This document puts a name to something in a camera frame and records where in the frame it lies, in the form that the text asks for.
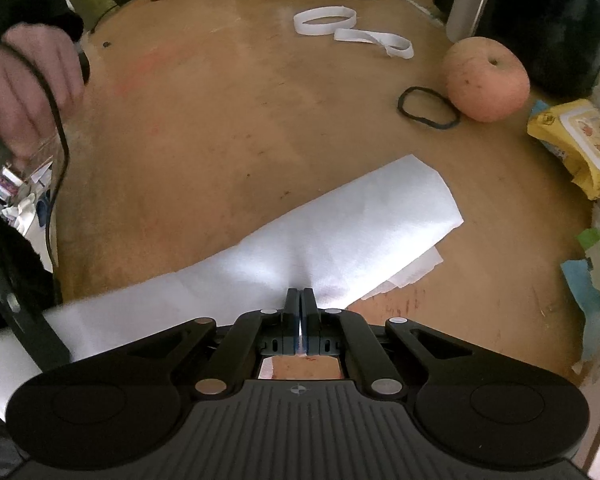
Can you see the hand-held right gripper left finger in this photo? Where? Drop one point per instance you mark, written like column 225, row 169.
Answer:
column 291, row 305

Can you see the person's left hand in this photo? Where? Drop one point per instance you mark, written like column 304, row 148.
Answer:
column 25, row 85

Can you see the yellow wet wipes packet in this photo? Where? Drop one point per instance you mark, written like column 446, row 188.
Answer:
column 580, row 145

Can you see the apple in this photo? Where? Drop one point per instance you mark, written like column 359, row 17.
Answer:
column 485, row 82

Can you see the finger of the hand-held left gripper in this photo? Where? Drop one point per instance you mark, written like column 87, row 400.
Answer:
column 25, row 327

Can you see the light blue packet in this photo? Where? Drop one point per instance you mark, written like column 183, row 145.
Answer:
column 590, row 305

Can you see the black kitchen appliance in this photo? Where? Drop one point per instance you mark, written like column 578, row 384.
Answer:
column 545, row 25

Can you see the white paper towel sheet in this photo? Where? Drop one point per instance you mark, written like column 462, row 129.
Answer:
column 330, row 230

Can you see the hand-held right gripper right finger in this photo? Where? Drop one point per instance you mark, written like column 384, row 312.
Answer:
column 307, row 305

